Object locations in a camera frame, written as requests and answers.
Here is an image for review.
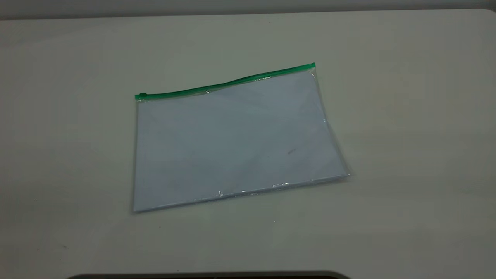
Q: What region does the transparent zip bag green zipper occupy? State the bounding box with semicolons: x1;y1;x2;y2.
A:
133;62;351;214

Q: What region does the white paper stack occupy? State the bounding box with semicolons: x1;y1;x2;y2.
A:
134;72;347;212

